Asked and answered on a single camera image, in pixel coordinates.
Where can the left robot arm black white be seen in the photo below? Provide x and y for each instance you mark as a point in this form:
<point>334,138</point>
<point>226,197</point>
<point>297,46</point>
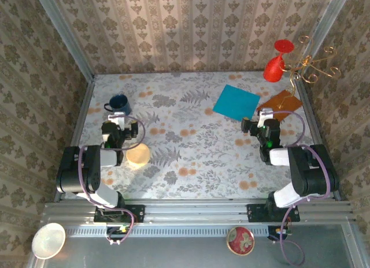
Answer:
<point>110,158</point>

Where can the pale orange round disc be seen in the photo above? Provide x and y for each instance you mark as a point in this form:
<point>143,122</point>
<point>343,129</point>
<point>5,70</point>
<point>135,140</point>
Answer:
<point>138,156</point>

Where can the dark blue enamel mug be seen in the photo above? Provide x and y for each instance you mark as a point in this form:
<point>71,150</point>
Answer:
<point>120,106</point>

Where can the red plastic wine glass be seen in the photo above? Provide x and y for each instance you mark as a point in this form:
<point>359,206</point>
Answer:
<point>273,70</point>

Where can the floral patterned table cloth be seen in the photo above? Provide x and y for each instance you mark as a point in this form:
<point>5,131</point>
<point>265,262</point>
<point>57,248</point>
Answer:
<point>202,164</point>

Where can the red floral small plate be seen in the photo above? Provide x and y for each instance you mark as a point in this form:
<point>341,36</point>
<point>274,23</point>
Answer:
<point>240,241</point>

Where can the white round bowl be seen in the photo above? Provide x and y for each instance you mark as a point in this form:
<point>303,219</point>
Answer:
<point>47,240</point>

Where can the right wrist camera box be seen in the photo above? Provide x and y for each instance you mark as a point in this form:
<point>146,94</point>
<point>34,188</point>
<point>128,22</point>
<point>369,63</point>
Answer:
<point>264,116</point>

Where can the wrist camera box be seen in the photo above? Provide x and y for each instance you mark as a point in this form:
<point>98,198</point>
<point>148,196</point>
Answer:
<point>264,116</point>
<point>117,118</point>

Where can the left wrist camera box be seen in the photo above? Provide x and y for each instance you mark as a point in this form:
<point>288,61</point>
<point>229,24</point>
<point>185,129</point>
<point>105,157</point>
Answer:
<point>117,118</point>

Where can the aluminium side rail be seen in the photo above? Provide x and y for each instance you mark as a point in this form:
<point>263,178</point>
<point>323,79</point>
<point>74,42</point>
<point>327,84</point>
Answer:
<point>313,120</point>
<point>77,129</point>

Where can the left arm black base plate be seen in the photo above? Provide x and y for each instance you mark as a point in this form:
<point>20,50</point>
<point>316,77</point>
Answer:
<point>138,213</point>

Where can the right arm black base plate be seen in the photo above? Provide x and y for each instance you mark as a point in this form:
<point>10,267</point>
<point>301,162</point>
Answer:
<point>253,213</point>

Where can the aluminium front frame beam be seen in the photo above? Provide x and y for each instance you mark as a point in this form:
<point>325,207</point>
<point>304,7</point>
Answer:
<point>196,211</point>

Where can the aluminium corner post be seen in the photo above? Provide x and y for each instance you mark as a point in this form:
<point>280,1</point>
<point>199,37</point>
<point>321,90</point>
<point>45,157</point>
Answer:
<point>65,34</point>
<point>323,34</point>

